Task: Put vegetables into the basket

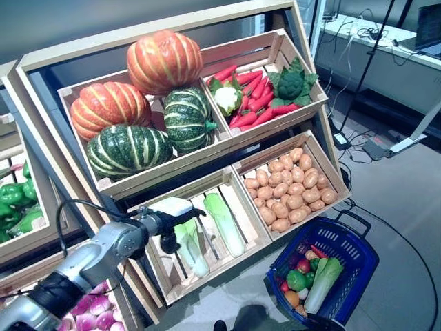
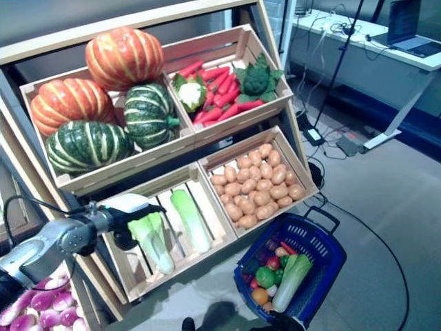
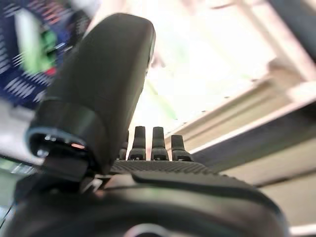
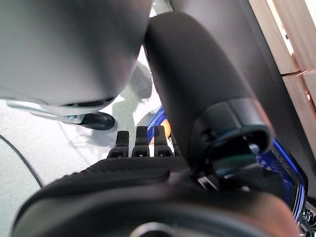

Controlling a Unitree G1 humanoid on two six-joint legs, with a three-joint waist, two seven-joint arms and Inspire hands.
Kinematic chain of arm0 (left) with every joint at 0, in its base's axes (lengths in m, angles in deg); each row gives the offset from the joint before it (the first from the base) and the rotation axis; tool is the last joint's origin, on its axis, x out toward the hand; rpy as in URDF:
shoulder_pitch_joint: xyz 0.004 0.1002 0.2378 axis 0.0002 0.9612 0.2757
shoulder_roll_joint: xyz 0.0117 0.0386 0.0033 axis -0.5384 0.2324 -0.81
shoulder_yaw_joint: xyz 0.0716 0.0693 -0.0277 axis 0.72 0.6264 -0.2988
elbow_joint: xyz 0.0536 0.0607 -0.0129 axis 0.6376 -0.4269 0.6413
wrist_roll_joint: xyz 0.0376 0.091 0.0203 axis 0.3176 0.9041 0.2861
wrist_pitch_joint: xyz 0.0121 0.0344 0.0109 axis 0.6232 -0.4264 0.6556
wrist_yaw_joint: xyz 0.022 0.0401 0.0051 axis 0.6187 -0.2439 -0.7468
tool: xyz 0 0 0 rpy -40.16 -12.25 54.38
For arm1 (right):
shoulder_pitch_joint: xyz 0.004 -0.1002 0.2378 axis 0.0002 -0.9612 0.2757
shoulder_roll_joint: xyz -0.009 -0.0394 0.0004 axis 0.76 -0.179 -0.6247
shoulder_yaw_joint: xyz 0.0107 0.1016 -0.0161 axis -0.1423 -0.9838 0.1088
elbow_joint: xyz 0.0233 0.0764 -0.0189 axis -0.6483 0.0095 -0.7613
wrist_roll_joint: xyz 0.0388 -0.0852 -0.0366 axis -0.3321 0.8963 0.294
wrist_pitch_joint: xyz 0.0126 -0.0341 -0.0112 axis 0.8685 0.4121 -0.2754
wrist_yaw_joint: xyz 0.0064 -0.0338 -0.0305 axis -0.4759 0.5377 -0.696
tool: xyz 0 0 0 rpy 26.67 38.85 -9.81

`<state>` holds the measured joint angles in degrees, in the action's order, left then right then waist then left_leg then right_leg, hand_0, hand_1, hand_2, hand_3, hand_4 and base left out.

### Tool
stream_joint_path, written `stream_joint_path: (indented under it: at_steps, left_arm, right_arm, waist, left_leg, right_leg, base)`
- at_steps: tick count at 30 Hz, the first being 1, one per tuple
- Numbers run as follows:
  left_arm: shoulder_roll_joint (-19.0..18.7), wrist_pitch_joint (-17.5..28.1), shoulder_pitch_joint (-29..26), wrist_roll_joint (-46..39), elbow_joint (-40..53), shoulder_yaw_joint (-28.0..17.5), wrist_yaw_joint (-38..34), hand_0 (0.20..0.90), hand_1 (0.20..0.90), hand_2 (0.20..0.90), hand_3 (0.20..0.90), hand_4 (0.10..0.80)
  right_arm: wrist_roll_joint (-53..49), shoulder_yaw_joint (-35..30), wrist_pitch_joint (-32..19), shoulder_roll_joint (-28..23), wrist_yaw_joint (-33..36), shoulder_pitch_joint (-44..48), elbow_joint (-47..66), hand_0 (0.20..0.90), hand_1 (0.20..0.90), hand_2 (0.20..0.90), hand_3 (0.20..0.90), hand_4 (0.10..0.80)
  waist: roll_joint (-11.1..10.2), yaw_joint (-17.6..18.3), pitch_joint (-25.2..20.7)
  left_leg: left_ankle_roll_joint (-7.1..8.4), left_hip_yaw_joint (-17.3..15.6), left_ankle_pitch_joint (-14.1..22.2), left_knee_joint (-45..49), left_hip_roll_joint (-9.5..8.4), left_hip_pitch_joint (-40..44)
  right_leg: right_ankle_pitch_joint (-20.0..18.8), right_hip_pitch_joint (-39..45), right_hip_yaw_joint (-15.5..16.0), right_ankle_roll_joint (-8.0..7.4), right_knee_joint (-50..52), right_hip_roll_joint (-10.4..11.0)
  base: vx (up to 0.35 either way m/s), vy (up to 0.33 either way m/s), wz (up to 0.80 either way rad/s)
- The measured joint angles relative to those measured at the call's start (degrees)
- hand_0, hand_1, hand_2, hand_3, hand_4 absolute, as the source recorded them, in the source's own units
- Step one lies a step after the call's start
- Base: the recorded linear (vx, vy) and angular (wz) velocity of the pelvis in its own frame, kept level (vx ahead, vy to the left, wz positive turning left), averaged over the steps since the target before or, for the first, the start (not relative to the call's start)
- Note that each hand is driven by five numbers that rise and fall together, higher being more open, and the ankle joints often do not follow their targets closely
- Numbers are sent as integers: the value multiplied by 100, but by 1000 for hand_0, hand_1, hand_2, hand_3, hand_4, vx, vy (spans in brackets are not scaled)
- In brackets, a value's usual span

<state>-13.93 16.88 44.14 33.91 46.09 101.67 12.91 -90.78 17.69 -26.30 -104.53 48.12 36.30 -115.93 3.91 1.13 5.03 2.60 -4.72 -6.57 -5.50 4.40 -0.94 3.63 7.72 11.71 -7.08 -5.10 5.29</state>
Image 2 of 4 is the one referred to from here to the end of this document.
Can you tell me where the wooden crate with turnips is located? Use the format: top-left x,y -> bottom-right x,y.
0,253 -> 132,331

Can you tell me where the wooden crate with carrots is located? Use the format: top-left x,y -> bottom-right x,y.
161,23 -> 294,139

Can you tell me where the green broccoli with leaves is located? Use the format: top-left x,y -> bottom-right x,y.
234,52 -> 285,103

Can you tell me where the grey laptop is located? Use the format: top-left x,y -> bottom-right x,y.
373,0 -> 441,58

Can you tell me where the orange fruit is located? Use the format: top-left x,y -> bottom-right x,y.
251,288 -> 269,306

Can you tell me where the coiled cable bundle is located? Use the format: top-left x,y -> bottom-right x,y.
329,21 -> 363,36

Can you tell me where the red carrot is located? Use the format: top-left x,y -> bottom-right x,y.
178,60 -> 205,79
216,102 -> 240,123
237,99 -> 265,112
199,66 -> 231,82
213,88 -> 240,108
217,72 -> 236,96
192,106 -> 223,126

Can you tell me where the green bell pepper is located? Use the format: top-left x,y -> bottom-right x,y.
254,266 -> 276,290

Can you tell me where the black basket handle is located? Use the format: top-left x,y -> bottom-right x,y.
302,205 -> 342,235

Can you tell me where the grey power strip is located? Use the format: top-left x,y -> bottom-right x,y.
336,134 -> 367,157

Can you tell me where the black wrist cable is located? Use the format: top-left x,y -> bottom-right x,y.
2,195 -> 90,249

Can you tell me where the large orange striped pumpkin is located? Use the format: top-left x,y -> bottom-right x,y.
85,26 -> 165,92

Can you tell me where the black power adapter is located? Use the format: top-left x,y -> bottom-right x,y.
302,127 -> 325,146

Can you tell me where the black tripod pole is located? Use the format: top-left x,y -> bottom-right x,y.
314,0 -> 367,129

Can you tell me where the green napa cabbage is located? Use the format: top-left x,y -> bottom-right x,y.
127,212 -> 176,275
170,189 -> 212,254
271,254 -> 314,313

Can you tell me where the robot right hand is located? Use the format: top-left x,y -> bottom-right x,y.
267,310 -> 307,331

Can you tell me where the blue plastic shopping basket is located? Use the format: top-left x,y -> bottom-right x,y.
233,212 -> 348,330

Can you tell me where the wooden crate with cabbages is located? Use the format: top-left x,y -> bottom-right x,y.
98,163 -> 239,303

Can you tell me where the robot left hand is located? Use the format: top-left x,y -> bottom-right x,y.
103,193 -> 167,252

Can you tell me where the white cauliflower with leaves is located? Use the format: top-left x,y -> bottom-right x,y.
171,72 -> 208,114

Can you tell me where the white desk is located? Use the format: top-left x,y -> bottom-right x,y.
288,8 -> 441,150

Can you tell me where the black floor cable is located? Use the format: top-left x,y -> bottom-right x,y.
308,192 -> 411,331

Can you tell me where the wooden crate with pumpkins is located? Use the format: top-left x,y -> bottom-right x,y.
19,65 -> 196,190

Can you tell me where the wooden crate with potatoes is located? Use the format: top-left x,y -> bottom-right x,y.
198,126 -> 320,239

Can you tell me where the green striped pumpkin with stem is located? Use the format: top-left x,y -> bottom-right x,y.
123,83 -> 182,151

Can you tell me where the wooden display shelf frame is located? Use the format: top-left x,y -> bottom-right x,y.
0,0 -> 321,331

